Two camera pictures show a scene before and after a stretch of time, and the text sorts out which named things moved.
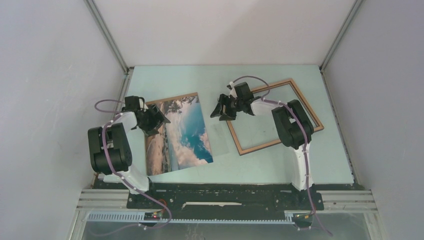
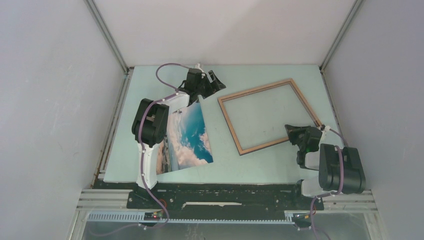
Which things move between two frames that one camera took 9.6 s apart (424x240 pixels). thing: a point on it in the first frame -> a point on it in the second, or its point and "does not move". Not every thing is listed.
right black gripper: [228, 115] -> [293, 130]
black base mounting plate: [225, 197] does not move
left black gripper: [157, 120] -> [215, 84]
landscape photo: [183, 142] does not move
